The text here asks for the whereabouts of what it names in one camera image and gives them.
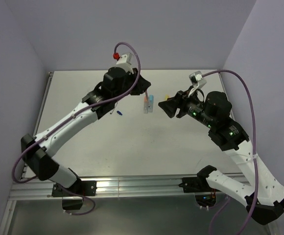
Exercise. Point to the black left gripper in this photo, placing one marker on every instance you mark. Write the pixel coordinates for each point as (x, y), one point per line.
(141, 86)

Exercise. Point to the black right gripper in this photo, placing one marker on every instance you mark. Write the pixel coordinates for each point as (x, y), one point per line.
(170, 105)

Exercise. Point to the orange marker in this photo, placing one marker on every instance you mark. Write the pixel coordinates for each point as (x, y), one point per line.
(145, 110)

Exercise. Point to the light blue marker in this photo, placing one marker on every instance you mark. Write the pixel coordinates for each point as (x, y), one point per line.
(150, 103)

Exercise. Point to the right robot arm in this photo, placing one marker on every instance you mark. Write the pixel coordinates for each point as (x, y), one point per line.
(230, 137)

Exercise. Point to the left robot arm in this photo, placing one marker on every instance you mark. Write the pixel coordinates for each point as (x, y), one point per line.
(39, 149)

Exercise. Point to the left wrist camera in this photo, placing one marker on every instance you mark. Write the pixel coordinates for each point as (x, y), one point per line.
(124, 61)

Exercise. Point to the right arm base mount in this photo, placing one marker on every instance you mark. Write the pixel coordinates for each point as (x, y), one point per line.
(205, 196)

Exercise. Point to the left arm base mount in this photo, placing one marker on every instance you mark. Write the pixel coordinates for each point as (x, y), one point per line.
(76, 196)

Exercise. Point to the aluminium rail frame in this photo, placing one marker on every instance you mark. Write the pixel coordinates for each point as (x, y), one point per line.
(134, 155)

